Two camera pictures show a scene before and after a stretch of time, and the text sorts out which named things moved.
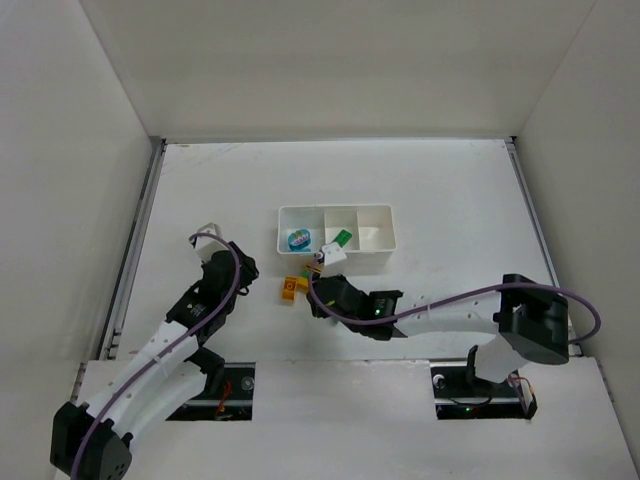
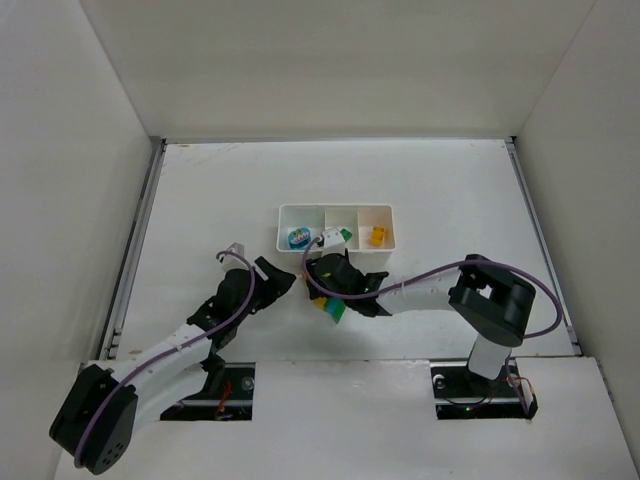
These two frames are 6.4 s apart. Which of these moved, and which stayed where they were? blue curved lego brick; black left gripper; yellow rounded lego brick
Moved: black left gripper; yellow rounded lego brick
Stayed: blue curved lego brick
